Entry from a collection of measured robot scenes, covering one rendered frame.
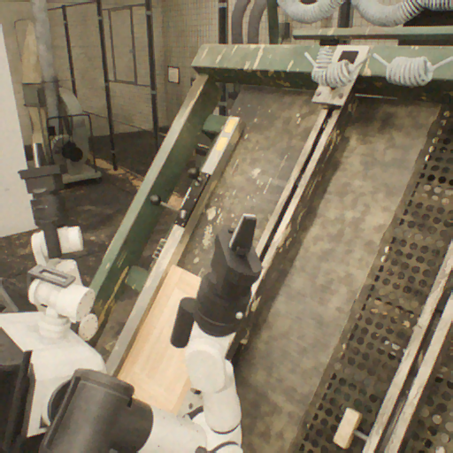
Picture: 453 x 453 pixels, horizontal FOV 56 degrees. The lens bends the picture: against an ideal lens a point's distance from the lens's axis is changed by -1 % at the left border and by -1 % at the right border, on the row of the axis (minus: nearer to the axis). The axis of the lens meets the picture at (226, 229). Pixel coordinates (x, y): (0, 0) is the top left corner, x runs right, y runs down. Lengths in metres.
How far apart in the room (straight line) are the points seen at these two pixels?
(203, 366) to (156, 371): 0.64
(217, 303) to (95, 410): 0.26
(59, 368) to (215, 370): 0.28
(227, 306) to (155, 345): 0.74
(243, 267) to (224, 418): 0.35
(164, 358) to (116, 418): 0.61
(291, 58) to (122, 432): 1.14
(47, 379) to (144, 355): 0.63
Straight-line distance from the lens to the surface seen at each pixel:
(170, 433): 0.86
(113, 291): 1.65
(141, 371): 1.43
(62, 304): 0.89
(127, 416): 0.79
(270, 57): 1.51
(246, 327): 1.19
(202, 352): 0.74
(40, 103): 6.95
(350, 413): 1.07
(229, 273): 0.63
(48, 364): 0.85
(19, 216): 5.08
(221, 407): 0.87
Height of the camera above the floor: 1.88
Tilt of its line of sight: 24 degrees down
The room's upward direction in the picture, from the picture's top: straight up
